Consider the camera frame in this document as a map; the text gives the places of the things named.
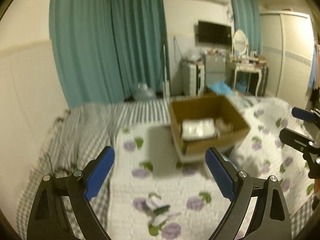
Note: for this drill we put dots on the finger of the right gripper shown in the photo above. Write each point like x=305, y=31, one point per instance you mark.
x=302, y=114
x=297, y=141

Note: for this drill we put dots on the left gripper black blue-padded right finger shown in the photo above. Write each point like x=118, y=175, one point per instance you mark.
x=270, y=219

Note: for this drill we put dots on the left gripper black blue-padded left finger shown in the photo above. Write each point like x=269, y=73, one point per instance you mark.
x=48, y=217

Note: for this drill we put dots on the beige plush toy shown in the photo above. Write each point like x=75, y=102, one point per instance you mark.
x=223, y=126

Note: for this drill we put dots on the white green socks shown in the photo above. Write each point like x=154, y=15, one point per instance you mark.
x=159, y=211

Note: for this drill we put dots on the floral tissue pack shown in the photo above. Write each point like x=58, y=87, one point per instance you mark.
x=201, y=129

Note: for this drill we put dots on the white dressing table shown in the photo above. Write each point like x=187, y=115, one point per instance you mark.
x=253, y=76

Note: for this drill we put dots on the white wardrobe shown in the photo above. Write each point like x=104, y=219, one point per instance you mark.
x=287, y=40

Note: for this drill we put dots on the grey checkered bed sheet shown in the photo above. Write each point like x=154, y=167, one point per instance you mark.
x=87, y=142

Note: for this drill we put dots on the blue plastic bag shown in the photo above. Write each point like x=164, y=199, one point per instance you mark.
x=221, y=88

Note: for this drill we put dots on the white oval vanity mirror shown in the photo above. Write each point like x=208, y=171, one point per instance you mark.
x=240, y=43

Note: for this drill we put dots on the grey mini fridge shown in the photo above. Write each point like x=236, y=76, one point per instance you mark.
x=214, y=65

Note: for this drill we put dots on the white floral quilt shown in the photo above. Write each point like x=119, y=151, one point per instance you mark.
x=261, y=154

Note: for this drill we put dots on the brown cardboard box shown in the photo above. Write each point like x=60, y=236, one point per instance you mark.
x=214, y=107

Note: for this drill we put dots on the white suitcase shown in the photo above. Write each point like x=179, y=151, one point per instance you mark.
x=193, y=79

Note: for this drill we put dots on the teal curtain right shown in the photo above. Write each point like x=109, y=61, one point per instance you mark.
x=247, y=18

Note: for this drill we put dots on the teal curtain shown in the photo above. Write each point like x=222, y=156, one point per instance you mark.
x=247, y=18
x=104, y=48

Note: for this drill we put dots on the clear plastic bag on suitcase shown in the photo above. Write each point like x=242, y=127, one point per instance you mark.
x=193, y=55

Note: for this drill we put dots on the white upright mop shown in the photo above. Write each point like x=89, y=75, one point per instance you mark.
x=166, y=79

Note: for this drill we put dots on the clear water jug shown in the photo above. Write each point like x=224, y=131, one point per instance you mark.
x=144, y=93

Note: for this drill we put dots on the teal curtain left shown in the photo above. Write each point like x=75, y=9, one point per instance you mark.
x=104, y=48

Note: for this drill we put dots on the black wall television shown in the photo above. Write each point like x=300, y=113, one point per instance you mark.
x=209, y=32

